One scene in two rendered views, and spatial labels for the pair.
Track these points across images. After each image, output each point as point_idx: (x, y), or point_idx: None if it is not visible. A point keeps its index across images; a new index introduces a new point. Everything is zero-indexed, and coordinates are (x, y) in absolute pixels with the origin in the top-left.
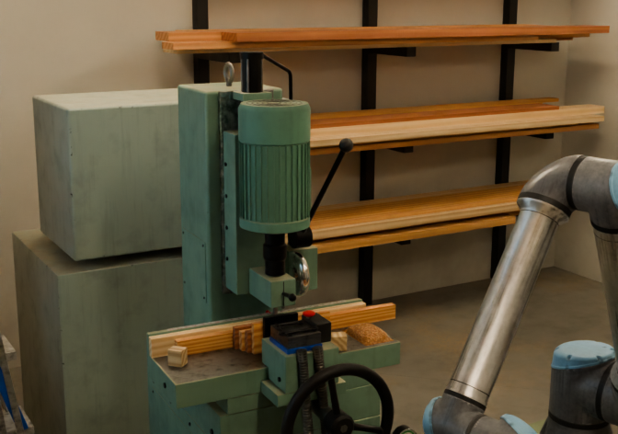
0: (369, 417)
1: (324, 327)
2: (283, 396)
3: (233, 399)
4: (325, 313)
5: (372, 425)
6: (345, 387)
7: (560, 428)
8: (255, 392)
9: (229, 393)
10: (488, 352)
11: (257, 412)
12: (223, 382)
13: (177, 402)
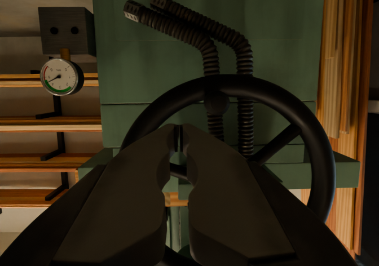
0: (116, 103)
1: None
2: None
3: (297, 161)
4: (165, 205)
5: (110, 92)
6: (180, 193)
7: None
8: (270, 165)
9: (300, 169)
10: None
11: (268, 140)
12: (307, 181)
13: (359, 169)
